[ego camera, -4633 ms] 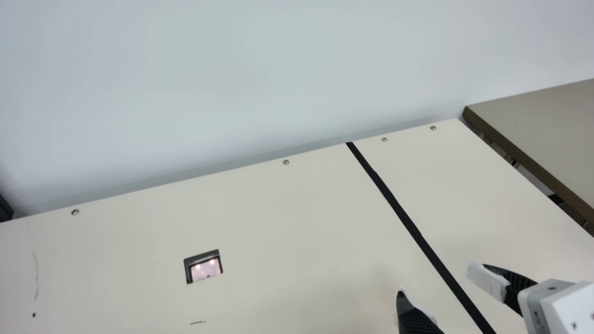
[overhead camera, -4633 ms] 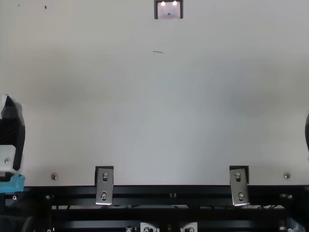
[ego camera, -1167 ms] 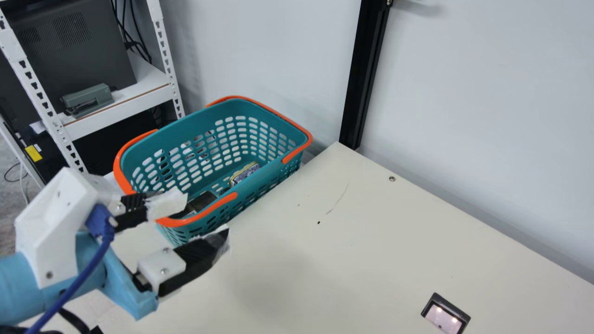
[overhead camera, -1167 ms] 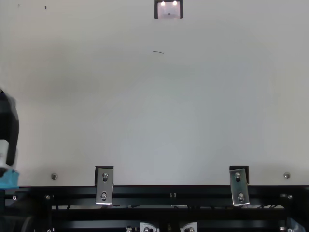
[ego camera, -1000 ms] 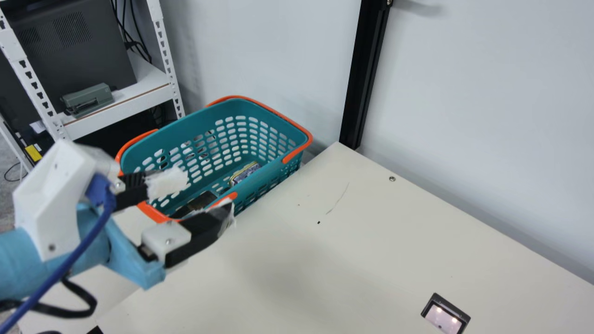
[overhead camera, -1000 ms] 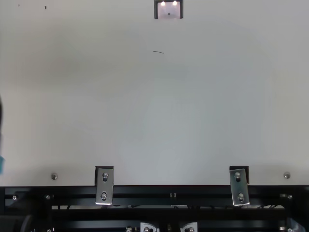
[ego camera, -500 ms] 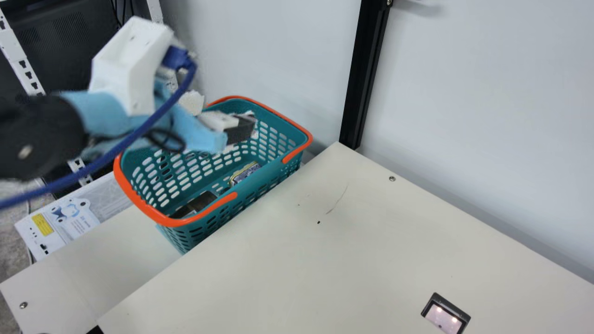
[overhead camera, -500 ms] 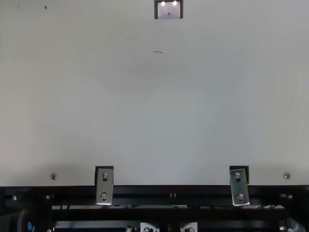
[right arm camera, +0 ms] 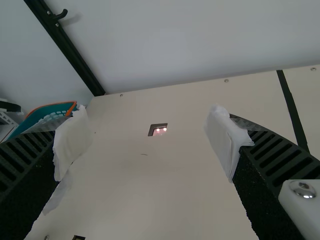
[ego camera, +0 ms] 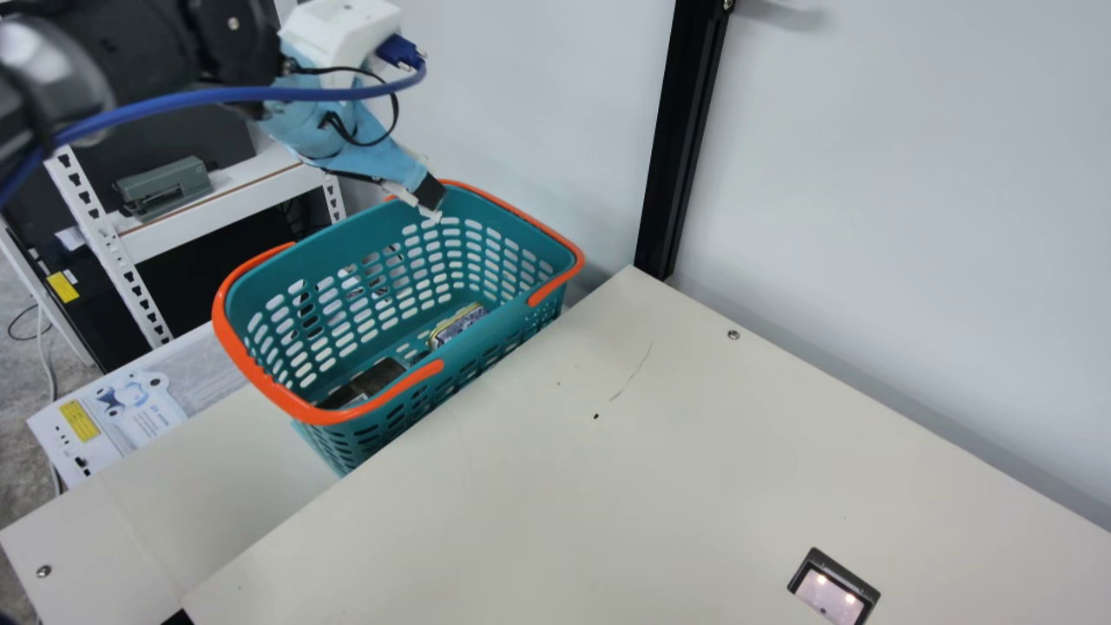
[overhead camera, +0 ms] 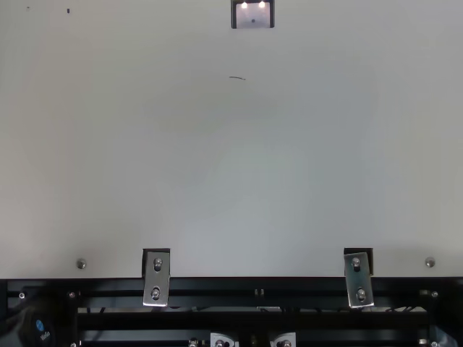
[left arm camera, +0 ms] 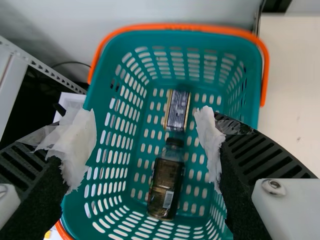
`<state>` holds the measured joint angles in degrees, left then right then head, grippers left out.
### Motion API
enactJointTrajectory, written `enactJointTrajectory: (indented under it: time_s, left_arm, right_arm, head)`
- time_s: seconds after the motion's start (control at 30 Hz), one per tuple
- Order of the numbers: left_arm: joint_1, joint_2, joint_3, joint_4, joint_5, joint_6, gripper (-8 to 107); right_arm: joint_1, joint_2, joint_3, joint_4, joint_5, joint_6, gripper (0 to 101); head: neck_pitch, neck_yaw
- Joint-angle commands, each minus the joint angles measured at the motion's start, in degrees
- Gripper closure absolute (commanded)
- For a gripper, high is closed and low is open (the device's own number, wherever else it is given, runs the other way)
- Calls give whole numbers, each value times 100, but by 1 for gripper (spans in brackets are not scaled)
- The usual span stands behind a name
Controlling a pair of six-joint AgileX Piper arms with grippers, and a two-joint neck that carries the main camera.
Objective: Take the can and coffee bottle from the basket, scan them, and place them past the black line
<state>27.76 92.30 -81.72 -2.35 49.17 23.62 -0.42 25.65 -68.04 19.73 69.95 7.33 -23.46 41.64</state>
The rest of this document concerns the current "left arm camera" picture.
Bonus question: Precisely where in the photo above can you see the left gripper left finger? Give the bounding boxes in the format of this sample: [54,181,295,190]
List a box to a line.
[0,107,98,240]

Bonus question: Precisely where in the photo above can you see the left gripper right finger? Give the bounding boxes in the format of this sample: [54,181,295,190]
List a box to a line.
[194,105,320,240]

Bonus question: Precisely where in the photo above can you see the dark coffee bottle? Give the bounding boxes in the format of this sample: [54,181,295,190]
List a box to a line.
[146,137,186,222]

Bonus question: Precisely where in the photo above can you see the teal shopping basket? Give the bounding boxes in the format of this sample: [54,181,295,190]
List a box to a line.
[55,23,270,240]

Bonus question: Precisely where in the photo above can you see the white paper sheet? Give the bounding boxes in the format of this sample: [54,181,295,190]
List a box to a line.
[42,221,63,240]

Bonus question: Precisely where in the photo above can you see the white box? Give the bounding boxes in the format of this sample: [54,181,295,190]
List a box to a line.
[53,91,87,123]

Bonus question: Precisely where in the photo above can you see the white metal shelf rack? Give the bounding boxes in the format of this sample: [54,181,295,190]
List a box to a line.
[0,34,87,146]

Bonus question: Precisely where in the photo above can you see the black cable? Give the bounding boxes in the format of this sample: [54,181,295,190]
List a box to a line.
[51,61,91,70]

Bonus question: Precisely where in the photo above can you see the black post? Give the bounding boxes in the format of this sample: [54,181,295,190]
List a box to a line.
[257,0,293,13]

